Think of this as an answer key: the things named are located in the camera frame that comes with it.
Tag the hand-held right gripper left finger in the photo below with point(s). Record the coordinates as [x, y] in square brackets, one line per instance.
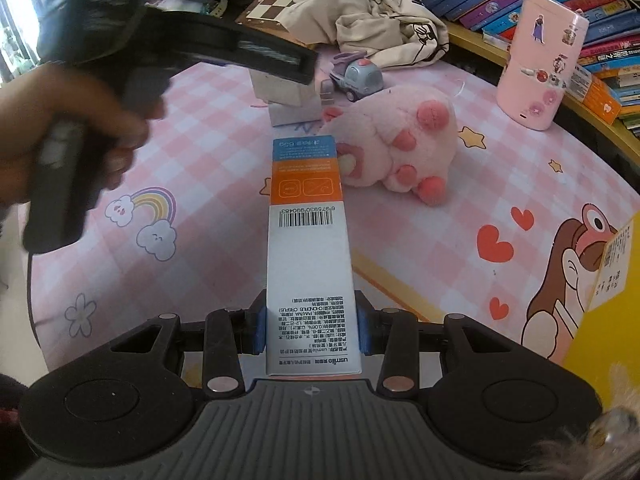
[257, 332]

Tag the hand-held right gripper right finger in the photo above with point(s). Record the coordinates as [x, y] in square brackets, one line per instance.
[364, 330]

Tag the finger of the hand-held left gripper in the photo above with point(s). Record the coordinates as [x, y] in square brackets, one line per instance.
[210, 40]

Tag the small off-white box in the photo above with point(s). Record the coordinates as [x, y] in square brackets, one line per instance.
[280, 87]

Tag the orange blue toothpaste box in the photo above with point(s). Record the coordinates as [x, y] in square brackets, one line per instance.
[310, 260]

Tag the pink plush paw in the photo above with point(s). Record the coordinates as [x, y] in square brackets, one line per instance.
[390, 125]

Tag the yellow cardboard box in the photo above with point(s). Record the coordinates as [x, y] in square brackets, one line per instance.
[615, 350]

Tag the person's left hand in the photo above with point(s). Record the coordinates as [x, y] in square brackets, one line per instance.
[30, 130]

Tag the wooden chessboard box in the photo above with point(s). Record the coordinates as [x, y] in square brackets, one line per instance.
[265, 5]

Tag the white black-lettered box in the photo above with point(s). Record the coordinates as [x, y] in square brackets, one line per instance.
[292, 115]

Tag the pink checked desk mat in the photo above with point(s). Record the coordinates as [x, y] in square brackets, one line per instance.
[200, 160]

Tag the grey blue toy car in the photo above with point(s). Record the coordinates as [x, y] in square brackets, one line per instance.
[360, 77]

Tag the beige hoodie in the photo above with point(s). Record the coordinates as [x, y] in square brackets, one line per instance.
[370, 10]

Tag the beige fluffy pompom charm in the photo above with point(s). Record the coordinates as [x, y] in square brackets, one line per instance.
[620, 400]

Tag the pink sticker-covered cylinder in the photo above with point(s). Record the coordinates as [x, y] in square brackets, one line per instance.
[540, 60]

